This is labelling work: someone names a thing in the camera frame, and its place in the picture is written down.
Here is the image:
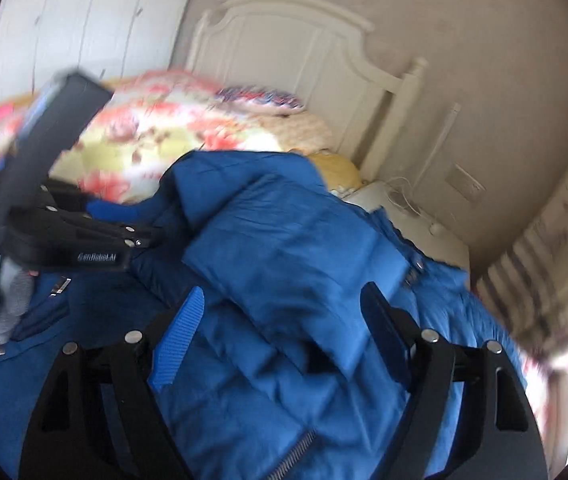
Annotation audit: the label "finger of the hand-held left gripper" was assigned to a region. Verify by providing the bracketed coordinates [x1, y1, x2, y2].
[11, 204, 165, 273]
[43, 184, 149, 227]

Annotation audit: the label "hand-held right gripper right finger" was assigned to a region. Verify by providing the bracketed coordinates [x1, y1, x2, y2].
[360, 282, 550, 480]

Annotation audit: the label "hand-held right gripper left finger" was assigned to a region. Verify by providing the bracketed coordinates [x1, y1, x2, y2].
[18, 286, 206, 480]

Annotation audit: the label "blue padded jacket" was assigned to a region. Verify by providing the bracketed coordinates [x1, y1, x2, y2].
[0, 150, 532, 480]

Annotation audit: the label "white nightstand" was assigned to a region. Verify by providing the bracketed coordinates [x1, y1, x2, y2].
[343, 180, 473, 288]

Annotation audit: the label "floral bed cover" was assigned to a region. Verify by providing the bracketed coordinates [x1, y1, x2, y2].
[0, 67, 337, 207]

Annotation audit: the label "white wardrobe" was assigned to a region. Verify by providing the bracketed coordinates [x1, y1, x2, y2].
[0, 0, 205, 97]

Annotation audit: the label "striped curtain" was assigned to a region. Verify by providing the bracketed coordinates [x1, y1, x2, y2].
[472, 150, 568, 363]

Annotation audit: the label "yellow pillow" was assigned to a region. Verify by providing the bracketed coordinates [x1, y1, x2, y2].
[308, 150, 365, 192]

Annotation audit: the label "blue red patterned pillow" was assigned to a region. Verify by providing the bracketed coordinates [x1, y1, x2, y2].
[215, 85, 311, 114]

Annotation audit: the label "peach pillow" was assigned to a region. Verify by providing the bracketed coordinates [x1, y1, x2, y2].
[256, 109, 335, 155]

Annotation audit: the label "white wooden headboard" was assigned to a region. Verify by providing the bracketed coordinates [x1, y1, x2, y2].
[186, 0, 463, 182]

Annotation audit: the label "white cable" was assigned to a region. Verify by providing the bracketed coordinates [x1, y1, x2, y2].
[381, 175, 447, 233]

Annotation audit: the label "wall outlet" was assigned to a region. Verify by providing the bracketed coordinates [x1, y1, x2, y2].
[445, 162, 488, 204]

